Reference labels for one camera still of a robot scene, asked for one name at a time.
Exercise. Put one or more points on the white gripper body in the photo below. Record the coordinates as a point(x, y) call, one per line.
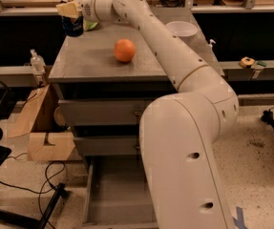
point(88, 7)

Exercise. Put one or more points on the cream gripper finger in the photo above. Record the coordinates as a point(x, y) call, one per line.
point(70, 9)

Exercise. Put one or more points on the dark pepsi can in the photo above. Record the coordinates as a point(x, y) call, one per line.
point(72, 26)

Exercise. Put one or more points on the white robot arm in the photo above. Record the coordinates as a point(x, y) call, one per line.
point(177, 130)

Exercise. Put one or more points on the grey drawer cabinet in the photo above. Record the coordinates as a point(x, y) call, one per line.
point(86, 68)

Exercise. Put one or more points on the grey top drawer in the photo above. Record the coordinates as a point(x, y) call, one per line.
point(84, 112)

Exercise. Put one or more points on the grey middle drawer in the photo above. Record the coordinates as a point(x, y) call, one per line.
point(106, 145)

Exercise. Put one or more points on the grey open bottom drawer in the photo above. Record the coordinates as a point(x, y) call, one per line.
point(117, 195)

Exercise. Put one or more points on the green chip bag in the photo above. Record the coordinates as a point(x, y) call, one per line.
point(88, 26)

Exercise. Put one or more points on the orange fruit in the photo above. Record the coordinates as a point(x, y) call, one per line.
point(124, 50)

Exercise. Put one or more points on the clear sanitizer bottle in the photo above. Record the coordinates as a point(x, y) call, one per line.
point(37, 62)

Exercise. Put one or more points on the white bowl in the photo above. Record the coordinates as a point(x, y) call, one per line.
point(183, 30)

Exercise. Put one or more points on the small white pump bottle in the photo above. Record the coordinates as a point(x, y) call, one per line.
point(212, 43)

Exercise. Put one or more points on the cardboard box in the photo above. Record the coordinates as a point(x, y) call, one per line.
point(37, 120)

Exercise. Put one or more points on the green marker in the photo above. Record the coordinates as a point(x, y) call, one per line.
point(261, 63)

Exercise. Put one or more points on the black stand frame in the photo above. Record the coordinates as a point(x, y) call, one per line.
point(7, 102)

